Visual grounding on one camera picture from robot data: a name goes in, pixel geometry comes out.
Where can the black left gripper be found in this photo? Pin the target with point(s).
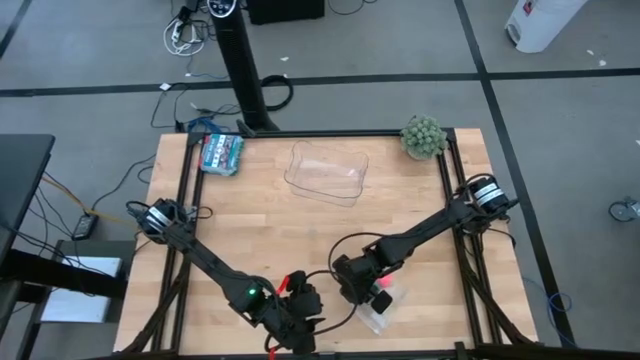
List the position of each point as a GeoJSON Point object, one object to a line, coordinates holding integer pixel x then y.
{"type": "Point", "coordinates": [300, 320]}

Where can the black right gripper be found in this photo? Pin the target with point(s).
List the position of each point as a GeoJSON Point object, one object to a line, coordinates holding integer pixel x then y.
{"type": "Point", "coordinates": [357, 282]}

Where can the clear plastic bag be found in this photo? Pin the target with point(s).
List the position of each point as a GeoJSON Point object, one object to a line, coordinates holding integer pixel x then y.
{"type": "Point", "coordinates": [385, 322]}

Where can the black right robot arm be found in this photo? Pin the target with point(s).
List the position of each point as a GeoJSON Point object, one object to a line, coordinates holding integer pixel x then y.
{"type": "Point", "coordinates": [435, 225]}

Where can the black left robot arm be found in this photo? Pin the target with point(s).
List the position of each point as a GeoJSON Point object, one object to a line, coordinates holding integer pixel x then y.
{"type": "Point", "coordinates": [200, 255]}

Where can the clear plastic container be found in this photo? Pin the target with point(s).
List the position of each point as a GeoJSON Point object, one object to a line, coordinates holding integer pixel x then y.
{"type": "Point", "coordinates": [325, 170]}

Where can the green potted plant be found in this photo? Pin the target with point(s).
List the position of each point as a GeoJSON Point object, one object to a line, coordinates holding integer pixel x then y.
{"type": "Point", "coordinates": [423, 137]}

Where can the teal packaged box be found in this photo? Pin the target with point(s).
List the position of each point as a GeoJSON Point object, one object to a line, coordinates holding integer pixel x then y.
{"type": "Point", "coordinates": [220, 154]}

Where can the white shelf panel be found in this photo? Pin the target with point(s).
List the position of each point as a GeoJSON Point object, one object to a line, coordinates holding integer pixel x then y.
{"type": "Point", "coordinates": [80, 290]}

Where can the black power adapter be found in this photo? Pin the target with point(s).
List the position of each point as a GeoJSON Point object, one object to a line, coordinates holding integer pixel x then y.
{"type": "Point", "coordinates": [85, 227]}

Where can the black tower fan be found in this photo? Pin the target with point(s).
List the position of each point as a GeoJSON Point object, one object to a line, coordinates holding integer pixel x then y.
{"type": "Point", "coordinates": [242, 65]}

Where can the grey caster wheel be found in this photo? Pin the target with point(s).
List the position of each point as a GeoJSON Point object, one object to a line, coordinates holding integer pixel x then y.
{"type": "Point", "coordinates": [622, 210]}

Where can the black cabinet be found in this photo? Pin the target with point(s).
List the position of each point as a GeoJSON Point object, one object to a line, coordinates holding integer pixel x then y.
{"type": "Point", "coordinates": [285, 10]}

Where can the black desk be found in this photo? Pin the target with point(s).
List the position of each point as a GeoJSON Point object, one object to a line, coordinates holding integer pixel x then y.
{"type": "Point", "coordinates": [22, 170]}

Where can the white floor appliance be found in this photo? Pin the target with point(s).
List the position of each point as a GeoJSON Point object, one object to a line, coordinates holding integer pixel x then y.
{"type": "Point", "coordinates": [542, 22]}

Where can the black aluminium rig frame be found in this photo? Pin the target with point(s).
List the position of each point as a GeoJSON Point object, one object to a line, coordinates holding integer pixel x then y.
{"type": "Point", "coordinates": [350, 133]}

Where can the black shelf frame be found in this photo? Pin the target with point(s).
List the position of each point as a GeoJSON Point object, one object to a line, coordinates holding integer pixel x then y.
{"type": "Point", "coordinates": [60, 275]}

